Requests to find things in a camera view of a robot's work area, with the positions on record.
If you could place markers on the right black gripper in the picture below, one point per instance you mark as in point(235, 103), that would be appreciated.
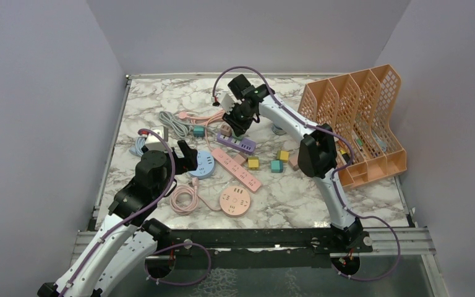
point(239, 129)

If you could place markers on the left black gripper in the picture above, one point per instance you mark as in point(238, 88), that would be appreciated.
point(187, 163)

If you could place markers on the pink dual USB charger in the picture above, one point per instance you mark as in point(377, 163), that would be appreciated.
point(226, 130)

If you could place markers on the yellow charger plug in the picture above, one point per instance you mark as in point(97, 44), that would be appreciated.
point(283, 155)
point(253, 163)

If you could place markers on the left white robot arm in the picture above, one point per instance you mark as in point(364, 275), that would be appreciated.
point(127, 234)

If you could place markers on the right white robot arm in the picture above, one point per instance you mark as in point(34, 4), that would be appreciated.
point(316, 156)

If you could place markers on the teal charger plug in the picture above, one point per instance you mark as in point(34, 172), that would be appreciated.
point(276, 166)

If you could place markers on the dusty pink charger plug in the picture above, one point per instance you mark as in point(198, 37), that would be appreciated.
point(293, 162)

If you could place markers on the purple power strip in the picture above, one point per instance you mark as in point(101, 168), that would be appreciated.
point(244, 145)

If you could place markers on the blue round power socket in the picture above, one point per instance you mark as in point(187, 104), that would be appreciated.
point(205, 165)

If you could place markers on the blue patterned tape roll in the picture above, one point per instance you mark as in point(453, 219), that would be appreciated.
point(277, 130)

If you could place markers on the pink long power strip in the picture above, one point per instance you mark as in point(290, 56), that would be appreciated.
point(236, 170)

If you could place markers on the pink round power socket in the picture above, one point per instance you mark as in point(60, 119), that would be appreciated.
point(235, 201)

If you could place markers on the orange mesh file organizer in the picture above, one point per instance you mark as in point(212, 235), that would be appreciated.
point(358, 106)

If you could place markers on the teal plug near cables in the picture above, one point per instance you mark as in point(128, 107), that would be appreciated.
point(198, 131)

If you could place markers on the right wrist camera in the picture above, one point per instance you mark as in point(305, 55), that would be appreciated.
point(226, 101)

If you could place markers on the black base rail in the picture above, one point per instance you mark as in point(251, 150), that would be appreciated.
point(199, 249)

